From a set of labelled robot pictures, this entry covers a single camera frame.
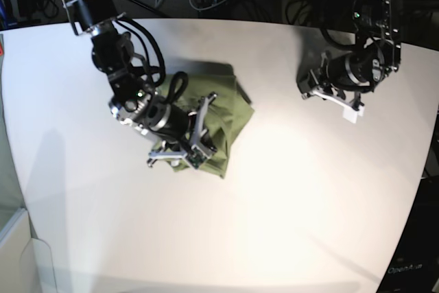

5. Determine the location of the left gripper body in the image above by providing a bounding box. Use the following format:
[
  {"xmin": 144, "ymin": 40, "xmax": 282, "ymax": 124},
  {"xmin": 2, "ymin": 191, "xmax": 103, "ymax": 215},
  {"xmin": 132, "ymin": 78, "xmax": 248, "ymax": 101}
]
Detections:
[{"xmin": 296, "ymin": 51, "xmax": 365, "ymax": 115}]

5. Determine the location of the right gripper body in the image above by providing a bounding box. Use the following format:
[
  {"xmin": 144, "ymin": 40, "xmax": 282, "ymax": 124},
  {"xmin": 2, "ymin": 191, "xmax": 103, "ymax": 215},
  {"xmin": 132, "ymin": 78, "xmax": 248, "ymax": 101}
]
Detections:
[{"xmin": 146, "ymin": 92, "xmax": 217, "ymax": 167}]

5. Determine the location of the green T-shirt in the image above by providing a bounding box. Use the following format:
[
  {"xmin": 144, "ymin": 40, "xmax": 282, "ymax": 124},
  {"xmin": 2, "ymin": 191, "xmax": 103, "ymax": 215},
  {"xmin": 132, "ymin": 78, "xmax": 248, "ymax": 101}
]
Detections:
[{"xmin": 150, "ymin": 61, "xmax": 257, "ymax": 180}]

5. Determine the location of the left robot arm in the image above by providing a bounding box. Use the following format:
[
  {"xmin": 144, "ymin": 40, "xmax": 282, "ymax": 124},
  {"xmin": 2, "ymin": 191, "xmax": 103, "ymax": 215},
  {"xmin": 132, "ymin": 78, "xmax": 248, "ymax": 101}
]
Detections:
[{"xmin": 297, "ymin": 0, "xmax": 402, "ymax": 122}]

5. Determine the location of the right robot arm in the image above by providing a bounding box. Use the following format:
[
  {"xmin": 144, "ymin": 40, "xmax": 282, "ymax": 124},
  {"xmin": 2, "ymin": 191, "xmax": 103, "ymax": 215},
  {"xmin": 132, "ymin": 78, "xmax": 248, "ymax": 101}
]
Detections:
[{"xmin": 61, "ymin": 0, "xmax": 217, "ymax": 169}]

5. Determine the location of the white bin at left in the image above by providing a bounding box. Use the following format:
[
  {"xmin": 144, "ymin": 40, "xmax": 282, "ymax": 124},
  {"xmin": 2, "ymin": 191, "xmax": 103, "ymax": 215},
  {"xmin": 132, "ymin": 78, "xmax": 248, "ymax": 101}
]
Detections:
[{"xmin": 1, "ymin": 208, "xmax": 58, "ymax": 292}]

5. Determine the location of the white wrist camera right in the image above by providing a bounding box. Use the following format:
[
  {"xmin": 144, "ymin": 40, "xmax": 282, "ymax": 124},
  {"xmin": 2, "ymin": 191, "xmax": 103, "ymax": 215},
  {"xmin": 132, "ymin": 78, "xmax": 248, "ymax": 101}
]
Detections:
[{"xmin": 185, "ymin": 149, "xmax": 210, "ymax": 169}]

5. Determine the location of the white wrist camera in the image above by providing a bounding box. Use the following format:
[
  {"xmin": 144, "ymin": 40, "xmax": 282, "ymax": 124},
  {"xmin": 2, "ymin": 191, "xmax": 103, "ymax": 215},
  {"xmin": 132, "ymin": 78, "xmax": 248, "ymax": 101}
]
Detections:
[
  {"xmin": 185, "ymin": 149, "xmax": 210, "ymax": 169},
  {"xmin": 343, "ymin": 107, "xmax": 365, "ymax": 124}
]

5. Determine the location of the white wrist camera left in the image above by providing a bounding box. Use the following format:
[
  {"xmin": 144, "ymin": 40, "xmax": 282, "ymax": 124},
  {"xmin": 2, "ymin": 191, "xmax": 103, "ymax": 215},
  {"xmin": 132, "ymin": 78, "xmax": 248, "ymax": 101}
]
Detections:
[{"xmin": 343, "ymin": 107, "xmax": 365, "ymax": 124}]

